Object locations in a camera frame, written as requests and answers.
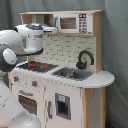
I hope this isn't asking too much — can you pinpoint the left red stove knob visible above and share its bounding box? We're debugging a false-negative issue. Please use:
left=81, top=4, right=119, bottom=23
left=13, top=76, right=19, bottom=82

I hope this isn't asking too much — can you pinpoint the toy oven door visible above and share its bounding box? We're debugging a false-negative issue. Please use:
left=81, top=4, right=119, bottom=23
left=18, top=90, right=37, bottom=114

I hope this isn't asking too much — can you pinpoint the wooden toy kitchen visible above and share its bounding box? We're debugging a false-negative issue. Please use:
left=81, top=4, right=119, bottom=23
left=10, top=10, right=115, bottom=128

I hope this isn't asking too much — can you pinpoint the red stove knob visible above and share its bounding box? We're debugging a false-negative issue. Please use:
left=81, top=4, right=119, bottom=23
left=13, top=76, right=19, bottom=82
left=32, top=81, right=38, bottom=87

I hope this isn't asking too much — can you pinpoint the white cabinet door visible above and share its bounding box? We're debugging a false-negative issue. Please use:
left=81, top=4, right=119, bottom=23
left=45, top=83, right=82, bottom=128

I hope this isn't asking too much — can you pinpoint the grey toy range hood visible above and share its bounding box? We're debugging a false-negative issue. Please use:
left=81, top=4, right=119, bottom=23
left=32, top=14, right=46, bottom=25

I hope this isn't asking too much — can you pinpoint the grey toy sink basin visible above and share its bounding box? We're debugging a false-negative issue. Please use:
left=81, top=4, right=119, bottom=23
left=52, top=67, right=92, bottom=81

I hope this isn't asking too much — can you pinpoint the black toy faucet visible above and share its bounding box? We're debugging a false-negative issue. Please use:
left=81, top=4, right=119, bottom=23
left=76, top=50, right=94, bottom=70

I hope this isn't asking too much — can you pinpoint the right red stove knob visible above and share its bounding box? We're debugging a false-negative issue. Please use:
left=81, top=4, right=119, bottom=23
left=32, top=81, right=38, bottom=87

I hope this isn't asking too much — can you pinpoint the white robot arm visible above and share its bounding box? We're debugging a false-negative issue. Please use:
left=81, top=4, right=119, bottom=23
left=0, top=23, right=57, bottom=128

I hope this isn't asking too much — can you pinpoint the toy microwave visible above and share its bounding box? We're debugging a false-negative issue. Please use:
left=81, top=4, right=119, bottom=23
left=54, top=14, right=92, bottom=33

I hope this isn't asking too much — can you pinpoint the black toy stovetop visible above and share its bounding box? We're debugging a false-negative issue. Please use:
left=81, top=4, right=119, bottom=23
left=19, top=61, right=56, bottom=73

